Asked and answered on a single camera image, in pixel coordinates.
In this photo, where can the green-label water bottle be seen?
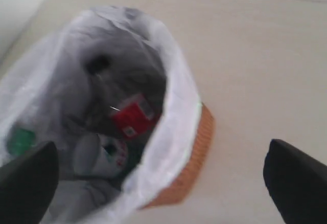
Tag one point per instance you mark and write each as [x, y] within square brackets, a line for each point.
[82, 155]

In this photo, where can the red-label soda bottle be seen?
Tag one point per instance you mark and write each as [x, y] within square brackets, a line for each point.
[127, 97]

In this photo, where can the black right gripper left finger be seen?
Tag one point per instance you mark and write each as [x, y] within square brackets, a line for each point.
[28, 184]

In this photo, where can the white plastic bin liner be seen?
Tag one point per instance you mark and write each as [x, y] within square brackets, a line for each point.
[48, 89]

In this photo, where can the woven wicker trash basket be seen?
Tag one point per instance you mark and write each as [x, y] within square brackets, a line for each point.
[182, 186]

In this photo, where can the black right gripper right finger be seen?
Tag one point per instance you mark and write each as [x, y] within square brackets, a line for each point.
[296, 182]

